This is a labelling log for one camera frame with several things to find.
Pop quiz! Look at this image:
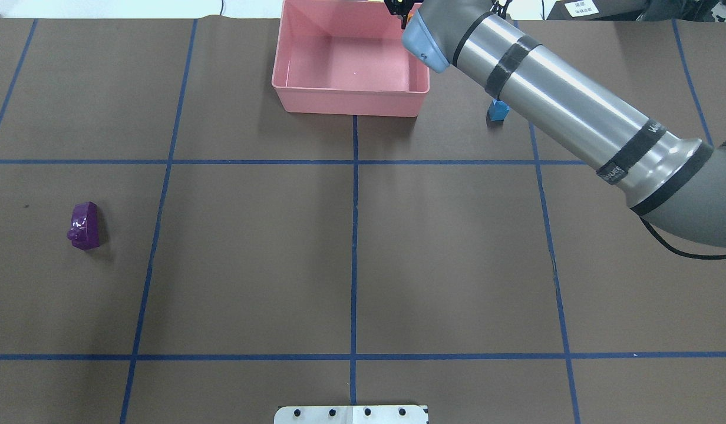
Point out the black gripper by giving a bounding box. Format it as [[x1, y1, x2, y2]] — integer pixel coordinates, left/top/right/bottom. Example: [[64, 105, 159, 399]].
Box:
[[384, 0, 423, 29]]

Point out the small blue cube block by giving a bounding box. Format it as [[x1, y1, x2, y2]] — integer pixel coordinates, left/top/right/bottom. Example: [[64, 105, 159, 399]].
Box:
[[487, 99, 511, 122]]

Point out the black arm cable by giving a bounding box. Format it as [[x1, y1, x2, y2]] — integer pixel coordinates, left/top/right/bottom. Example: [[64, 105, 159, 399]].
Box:
[[638, 216, 726, 260]]

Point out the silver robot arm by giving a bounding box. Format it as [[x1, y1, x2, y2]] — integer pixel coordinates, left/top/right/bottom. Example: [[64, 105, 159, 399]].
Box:
[[385, 1, 726, 248]]

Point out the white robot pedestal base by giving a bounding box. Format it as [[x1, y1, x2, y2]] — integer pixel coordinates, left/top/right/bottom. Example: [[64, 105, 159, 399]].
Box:
[[273, 405, 430, 423]]

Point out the purple sloped block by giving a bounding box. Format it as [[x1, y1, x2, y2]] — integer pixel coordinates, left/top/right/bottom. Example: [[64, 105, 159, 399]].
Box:
[[67, 201, 101, 251]]

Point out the pink plastic box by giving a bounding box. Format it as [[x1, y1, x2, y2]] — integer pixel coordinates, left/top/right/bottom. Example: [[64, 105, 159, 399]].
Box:
[[271, 1, 430, 118]]

